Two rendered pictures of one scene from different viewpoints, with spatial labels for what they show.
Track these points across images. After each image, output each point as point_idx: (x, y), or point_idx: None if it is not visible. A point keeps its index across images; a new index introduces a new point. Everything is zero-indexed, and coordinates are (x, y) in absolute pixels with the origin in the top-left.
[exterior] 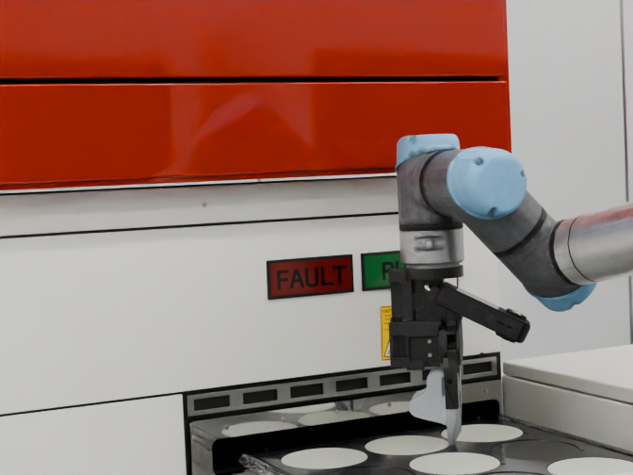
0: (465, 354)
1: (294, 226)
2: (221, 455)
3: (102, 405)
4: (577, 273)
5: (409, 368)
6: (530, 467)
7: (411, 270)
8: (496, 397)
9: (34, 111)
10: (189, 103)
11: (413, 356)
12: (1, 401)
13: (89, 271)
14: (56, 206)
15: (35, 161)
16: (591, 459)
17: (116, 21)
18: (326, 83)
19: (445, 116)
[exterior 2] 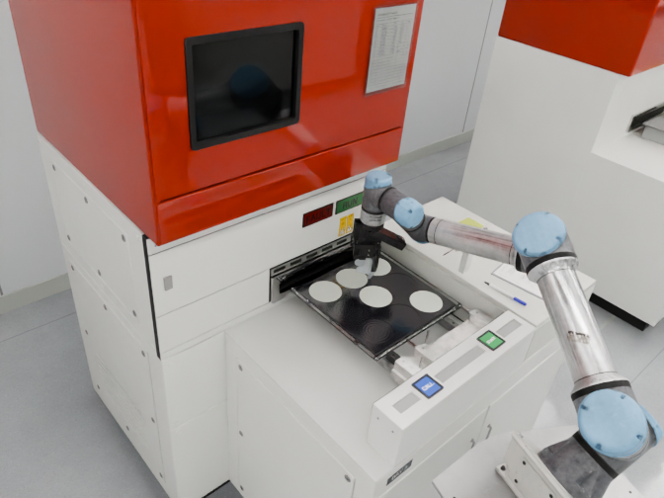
0: None
1: (314, 198)
2: None
3: (241, 282)
4: (435, 243)
5: (360, 259)
6: (404, 300)
7: (366, 226)
8: None
9: (228, 193)
10: (287, 172)
11: (362, 255)
12: (207, 291)
13: (239, 237)
14: None
15: (228, 212)
16: (422, 292)
17: (262, 146)
18: (338, 148)
19: (378, 148)
